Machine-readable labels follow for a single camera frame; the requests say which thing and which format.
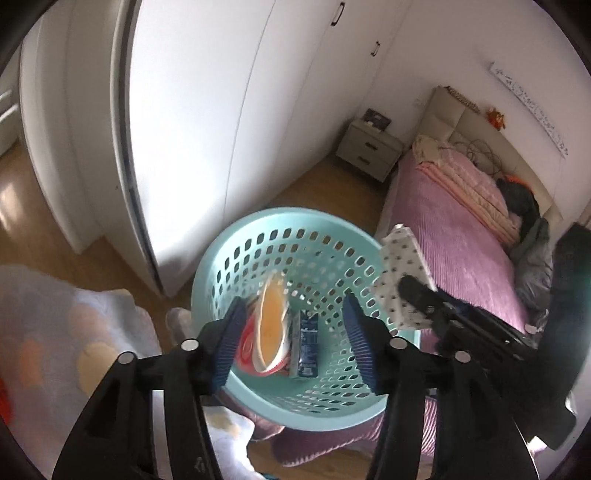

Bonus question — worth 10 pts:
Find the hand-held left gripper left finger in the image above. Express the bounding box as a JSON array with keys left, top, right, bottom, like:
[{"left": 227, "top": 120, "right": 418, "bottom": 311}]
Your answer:
[{"left": 53, "top": 296, "right": 248, "bottom": 480}]

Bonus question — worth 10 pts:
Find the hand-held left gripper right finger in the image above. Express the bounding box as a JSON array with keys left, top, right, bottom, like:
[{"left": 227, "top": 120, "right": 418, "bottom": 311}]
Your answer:
[{"left": 342, "top": 292, "right": 533, "bottom": 480}]

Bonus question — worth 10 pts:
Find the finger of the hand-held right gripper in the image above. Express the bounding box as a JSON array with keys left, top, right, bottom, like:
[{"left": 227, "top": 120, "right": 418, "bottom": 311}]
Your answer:
[{"left": 398, "top": 275, "right": 462, "bottom": 330}]

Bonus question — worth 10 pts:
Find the red and white packet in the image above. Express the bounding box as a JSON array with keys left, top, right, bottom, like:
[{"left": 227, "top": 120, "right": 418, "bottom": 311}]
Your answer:
[{"left": 232, "top": 300, "right": 265, "bottom": 371}]

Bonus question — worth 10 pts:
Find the white polka dot cloth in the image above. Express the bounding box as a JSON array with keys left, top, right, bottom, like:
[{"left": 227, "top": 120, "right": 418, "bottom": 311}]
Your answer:
[{"left": 370, "top": 223, "right": 437, "bottom": 331}]

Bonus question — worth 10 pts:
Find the blue carton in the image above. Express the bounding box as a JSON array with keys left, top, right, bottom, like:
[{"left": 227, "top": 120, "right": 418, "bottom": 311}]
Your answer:
[{"left": 289, "top": 309, "right": 320, "bottom": 380}]

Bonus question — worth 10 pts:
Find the teal plastic laundry basket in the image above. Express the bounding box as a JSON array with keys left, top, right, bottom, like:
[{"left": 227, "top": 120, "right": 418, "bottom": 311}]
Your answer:
[{"left": 191, "top": 207, "right": 423, "bottom": 433}]

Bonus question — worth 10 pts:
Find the grey jacket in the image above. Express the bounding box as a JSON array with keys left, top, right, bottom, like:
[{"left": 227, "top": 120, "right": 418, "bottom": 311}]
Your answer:
[{"left": 510, "top": 217, "right": 555, "bottom": 319}]

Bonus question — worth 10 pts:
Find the folded pink quilt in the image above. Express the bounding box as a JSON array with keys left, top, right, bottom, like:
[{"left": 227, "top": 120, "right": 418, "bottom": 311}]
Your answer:
[{"left": 412, "top": 135, "right": 522, "bottom": 245}]

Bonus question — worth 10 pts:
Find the dark clothes pile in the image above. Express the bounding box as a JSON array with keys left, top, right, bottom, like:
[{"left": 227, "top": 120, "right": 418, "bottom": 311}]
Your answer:
[{"left": 496, "top": 178, "right": 541, "bottom": 232}]

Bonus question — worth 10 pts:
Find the beige nightstand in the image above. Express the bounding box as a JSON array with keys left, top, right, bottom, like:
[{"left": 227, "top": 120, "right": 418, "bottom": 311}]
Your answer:
[{"left": 335, "top": 119, "right": 404, "bottom": 183}]

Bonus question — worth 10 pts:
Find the white blanket with orange dots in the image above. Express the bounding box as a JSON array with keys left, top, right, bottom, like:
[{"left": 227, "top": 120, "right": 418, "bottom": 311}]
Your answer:
[{"left": 0, "top": 264, "right": 259, "bottom": 480}]

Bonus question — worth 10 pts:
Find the beige padded headboard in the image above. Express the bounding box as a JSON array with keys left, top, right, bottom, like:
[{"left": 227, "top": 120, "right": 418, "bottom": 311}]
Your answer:
[{"left": 418, "top": 85, "right": 564, "bottom": 222}]

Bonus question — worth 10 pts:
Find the white wardrobe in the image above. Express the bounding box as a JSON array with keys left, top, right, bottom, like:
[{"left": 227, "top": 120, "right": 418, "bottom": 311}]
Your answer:
[{"left": 18, "top": 0, "right": 414, "bottom": 298}]

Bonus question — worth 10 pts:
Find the black cable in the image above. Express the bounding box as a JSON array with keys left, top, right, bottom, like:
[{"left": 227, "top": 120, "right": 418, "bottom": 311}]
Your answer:
[{"left": 450, "top": 141, "right": 509, "bottom": 178}]

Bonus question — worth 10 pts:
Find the dark picture frame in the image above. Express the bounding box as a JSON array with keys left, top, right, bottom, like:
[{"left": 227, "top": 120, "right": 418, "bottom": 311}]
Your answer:
[{"left": 361, "top": 108, "right": 392, "bottom": 131}]

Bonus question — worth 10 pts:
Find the white wall strip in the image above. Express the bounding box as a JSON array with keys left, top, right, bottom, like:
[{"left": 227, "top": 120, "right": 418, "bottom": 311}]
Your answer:
[{"left": 489, "top": 62, "right": 570, "bottom": 160}]

